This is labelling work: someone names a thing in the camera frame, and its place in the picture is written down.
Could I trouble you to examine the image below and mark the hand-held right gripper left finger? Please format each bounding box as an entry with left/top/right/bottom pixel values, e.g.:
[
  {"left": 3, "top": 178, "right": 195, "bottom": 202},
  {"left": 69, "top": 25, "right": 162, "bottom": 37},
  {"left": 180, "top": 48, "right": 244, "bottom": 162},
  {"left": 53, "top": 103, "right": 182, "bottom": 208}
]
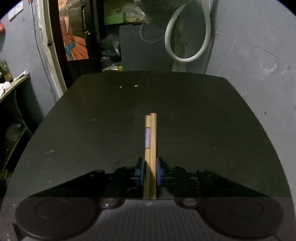
[{"left": 28, "top": 157, "right": 146, "bottom": 200}]

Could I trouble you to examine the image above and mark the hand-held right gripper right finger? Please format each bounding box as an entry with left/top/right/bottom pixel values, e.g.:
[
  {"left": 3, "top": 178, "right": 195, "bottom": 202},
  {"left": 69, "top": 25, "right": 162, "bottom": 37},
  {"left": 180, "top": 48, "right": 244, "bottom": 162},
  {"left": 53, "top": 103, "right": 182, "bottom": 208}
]
[{"left": 155, "top": 157, "right": 270, "bottom": 200}]

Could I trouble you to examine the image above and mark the grey cabinet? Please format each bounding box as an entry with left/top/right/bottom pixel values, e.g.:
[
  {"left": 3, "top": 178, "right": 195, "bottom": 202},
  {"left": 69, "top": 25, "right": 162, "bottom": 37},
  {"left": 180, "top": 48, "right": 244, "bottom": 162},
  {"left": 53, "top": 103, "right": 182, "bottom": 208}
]
[{"left": 119, "top": 22, "right": 173, "bottom": 72}]

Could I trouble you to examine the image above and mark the dark plastic bag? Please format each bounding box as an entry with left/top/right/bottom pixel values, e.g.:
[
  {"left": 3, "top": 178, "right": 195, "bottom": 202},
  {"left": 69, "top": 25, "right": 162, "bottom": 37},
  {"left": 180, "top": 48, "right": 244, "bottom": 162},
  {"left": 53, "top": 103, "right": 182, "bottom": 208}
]
[{"left": 100, "top": 35, "right": 122, "bottom": 70}]

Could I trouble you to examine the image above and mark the dark wooden door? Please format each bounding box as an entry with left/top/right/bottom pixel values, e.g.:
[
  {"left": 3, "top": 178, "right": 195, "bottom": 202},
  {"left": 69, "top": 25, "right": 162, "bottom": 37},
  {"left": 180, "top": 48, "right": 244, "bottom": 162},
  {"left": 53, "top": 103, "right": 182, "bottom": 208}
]
[{"left": 50, "top": 0, "right": 102, "bottom": 75}]

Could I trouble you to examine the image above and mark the kitchen counter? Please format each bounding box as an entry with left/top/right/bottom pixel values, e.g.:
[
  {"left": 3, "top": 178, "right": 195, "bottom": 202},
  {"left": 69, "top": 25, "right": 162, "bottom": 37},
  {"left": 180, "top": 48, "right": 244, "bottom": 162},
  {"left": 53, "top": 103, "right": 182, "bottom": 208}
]
[{"left": 0, "top": 74, "right": 31, "bottom": 105}]

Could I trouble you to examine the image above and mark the door poster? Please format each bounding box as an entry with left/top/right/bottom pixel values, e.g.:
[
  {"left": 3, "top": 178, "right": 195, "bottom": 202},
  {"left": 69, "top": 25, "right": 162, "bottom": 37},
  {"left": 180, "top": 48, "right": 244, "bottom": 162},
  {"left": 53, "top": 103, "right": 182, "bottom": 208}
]
[{"left": 58, "top": 0, "right": 90, "bottom": 61}]

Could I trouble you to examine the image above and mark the crumpled white paper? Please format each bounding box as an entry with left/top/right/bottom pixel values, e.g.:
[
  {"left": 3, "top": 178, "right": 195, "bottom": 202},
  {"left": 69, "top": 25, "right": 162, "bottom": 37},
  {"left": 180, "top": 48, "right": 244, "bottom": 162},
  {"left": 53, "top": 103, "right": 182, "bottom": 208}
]
[{"left": 13, "top": 70, "right": 29, "bottom": 82}]

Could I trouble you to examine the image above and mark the green box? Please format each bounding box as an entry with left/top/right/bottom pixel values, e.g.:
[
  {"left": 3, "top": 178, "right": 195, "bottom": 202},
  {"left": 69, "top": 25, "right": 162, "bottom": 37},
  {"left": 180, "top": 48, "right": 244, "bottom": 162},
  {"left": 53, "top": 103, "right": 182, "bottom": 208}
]
[{"left": 104, "top": 13, "right": 127, "bottom": 26}]

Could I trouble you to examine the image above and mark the white cloth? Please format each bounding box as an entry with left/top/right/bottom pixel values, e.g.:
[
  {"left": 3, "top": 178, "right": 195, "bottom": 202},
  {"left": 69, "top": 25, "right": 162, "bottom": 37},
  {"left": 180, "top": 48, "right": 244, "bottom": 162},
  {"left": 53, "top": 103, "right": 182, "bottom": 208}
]
[{"left": 0, "top": 81, "right": 12, "bottom": 93}]

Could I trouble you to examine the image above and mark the wooden shelf unit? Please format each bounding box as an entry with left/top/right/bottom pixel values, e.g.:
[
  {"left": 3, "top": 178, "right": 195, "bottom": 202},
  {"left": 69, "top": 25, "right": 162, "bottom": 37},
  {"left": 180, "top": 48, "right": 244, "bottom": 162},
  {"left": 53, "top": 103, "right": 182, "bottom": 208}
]
[{"left": 96, "top": 0, "right": 151, "bottom": 26}]

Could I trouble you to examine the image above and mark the row of condiment bottles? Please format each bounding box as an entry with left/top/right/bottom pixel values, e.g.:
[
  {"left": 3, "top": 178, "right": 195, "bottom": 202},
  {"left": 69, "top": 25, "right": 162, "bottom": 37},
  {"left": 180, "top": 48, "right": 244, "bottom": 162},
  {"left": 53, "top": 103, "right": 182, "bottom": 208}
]
[{"left": 0, "top": 60, "right": 13, "bottom": 82}]

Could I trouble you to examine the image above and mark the thin white wire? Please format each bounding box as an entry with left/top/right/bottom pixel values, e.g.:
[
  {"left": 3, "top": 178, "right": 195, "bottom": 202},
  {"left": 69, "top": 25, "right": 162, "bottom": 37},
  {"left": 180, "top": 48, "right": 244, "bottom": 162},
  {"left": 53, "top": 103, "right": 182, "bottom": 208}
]
[{"left": 139, "top": 22, "right": 167, "bottom": 43}]

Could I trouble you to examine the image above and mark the white hose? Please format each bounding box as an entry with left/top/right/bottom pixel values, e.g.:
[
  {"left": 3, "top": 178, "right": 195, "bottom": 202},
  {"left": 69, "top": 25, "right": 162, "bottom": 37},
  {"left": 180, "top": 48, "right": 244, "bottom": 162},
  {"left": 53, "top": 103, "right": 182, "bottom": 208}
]
[{"left": 165, "top": 0, "right": 211, "bottom": 62}]

